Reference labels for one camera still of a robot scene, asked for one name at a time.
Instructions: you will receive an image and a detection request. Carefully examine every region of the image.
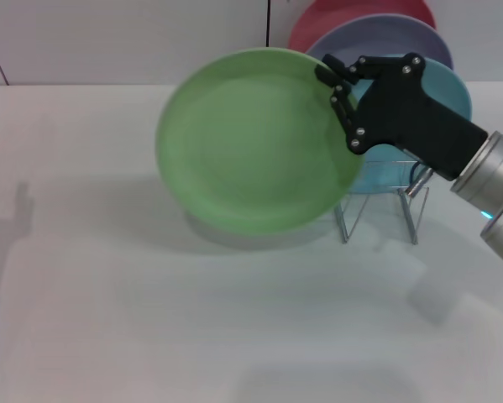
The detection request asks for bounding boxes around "green round plate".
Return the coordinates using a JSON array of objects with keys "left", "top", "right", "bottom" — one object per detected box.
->
[{"left": 155, "top": 47, "right": 364, "bottom": 236}]

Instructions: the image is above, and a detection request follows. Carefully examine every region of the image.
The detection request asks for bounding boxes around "purple round plate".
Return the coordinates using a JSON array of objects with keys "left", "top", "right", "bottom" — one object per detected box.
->
[{"left": 304, "top": 13, "right": 454, "bottom": 71}]

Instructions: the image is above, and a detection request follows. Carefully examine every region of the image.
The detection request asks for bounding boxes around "light blue round plate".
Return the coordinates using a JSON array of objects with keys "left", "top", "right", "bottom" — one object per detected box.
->
[{"left": 347, "top": 56, "right": 474, "bottom": 196}]

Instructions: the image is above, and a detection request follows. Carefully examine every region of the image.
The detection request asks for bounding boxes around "metal wire plate rack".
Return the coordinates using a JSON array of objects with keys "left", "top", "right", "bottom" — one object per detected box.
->
[{"left": 333, "top": 159, "right": 431, "bottom": 245}]

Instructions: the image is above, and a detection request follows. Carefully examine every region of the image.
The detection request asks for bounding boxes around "red round plate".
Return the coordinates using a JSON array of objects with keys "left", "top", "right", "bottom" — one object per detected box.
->
[{"left": 287, "top": 0, "right": 438, "bottom": 55}]

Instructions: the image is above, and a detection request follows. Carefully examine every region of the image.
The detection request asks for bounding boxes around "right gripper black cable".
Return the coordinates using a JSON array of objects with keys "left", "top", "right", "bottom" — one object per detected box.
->
[{"left": 403, "top": 161, "right": 434, "bottom": 199}]

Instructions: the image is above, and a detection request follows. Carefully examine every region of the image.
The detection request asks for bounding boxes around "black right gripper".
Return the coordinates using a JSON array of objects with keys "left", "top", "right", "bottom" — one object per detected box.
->
[{"left": 315, "top": 51, "right": 490, "bottom": 182}]

